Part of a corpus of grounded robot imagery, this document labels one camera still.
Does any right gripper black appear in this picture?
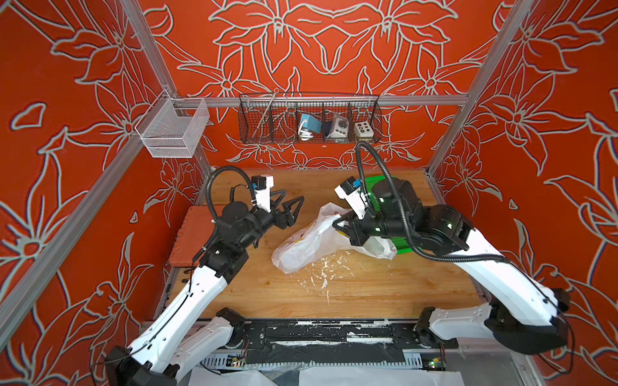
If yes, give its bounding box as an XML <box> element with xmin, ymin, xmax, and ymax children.
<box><xmin>328</xmin><ymin>207</ymin><xmax>413</xmax><ymax>248</ymax></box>

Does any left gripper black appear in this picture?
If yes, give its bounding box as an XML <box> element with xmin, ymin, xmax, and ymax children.
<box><xmin>239</xmin><ymin>188</ymin><xmax>304</xmax><ymax>253</ymax></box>

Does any white printed plastic bag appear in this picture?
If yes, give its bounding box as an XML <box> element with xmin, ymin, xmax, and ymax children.
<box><xmin>271</xmin><ymin>203</ymin><xmax>398</xmax><ymax>274</ymax></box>

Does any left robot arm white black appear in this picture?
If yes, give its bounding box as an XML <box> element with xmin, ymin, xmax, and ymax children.
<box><xmin>100</xmin><ymin>190</ymin><xmax>304</xmax><ymax>385</ymax></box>

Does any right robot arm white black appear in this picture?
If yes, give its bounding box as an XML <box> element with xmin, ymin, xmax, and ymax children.
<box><xmin>332</xmin><ymin>177</ymin><xmax>571</xmax><ymax>355</ymax></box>

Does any green plastic basket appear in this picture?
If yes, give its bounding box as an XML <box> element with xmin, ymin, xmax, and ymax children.
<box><xmin>365</xmin><ymin>176</ymin><xmax>429</xmax><ymax>254</ymax></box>

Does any orange plastic tool case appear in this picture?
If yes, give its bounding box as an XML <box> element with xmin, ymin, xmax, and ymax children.
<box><xmin>168</xmin><ymin>206</ymin><xmax>215</xmax><ymax>268</ymax></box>

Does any white round-socket adapter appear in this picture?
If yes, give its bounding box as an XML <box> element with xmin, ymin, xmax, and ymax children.
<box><xmin>323</xmin><ymin>114</ymin><xmax>350</xmax><ymax>140</ymax></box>

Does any white button box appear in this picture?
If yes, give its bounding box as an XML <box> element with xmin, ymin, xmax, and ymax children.
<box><xmin>354</xmin><ymin>121</ymin><xmax>374</xmax><ymax>142</ymax></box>

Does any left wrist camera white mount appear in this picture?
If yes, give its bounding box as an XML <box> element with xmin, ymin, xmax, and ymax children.
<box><xmin>251</xmin><ymin>175</ymin><xmax>274</xmax><ymax>212</ymax></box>

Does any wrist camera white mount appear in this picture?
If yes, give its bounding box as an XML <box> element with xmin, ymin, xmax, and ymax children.
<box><xmin>251</xmin><ymin>175</ymin><xmax>274</xmax><ymax>212</ymax></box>
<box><xmin>335</xmin><ymin>176</ymin><xmax>370</xmax><ymax>220</ymax></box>

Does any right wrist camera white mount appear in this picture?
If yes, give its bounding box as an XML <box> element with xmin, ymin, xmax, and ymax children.
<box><xmin>335</xmin><ymin>176</ymin><xmax>370</xmax><ymax>220</ymax></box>

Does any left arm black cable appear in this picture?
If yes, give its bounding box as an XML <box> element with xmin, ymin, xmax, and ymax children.
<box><xmin>205</xmin><ymin>166</ymin><xmax>257</xmax><ymax>222</ymax></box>

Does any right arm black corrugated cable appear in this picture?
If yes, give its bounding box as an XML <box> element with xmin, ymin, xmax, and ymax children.
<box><xmin>356</xmin><ymin>142</ymin><xmax>576</xmax><ymax>375</ymax></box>

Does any blue white charger with cable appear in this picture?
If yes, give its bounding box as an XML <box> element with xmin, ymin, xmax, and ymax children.
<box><xmin>297</xmin><ymin>114</ymin><xmax>322</xmax><ymax>142</ymax></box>

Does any black wire wall basket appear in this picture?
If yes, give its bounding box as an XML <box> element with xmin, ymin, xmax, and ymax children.
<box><xmin>238</xmin><ymin>92</ymin><xmax>383</xmax><ymax>145</ymax></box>

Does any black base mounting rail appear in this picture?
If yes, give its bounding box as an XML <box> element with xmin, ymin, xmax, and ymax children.
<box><xmin>202</xmin><ymin>318</ymin><xmax>459</xmax><ymax>371</ymax></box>

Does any clear plastic wall bin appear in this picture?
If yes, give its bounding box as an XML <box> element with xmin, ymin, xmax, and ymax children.
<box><xmin>136</xmin><ymin>98</ymin><xmax>210</xmax><ymax>159</ymax></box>

